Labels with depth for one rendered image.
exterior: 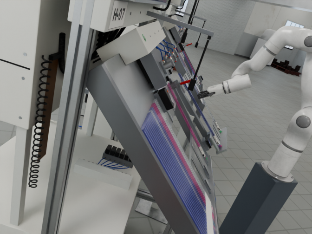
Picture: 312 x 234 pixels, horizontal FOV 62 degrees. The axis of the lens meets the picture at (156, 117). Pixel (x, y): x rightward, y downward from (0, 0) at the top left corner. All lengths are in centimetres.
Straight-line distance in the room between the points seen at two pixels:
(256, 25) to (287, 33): 1186
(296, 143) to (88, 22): 128
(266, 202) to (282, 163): 25
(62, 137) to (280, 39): 126
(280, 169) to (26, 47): 140
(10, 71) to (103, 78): 23
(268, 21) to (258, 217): 1245
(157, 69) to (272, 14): 1303
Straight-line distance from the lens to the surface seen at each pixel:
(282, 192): 171
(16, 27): 69
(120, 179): 117
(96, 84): 63
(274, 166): 165
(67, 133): 66
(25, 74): 70
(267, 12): 1363
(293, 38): 155
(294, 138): 157
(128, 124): 64
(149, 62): 91
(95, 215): 107
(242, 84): 167
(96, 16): 56
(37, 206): 108
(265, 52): 161
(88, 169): 119
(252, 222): 178
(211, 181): 126
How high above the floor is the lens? 140
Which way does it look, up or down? 24 degrees down
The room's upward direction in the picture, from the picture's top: 18 degrees clockwise
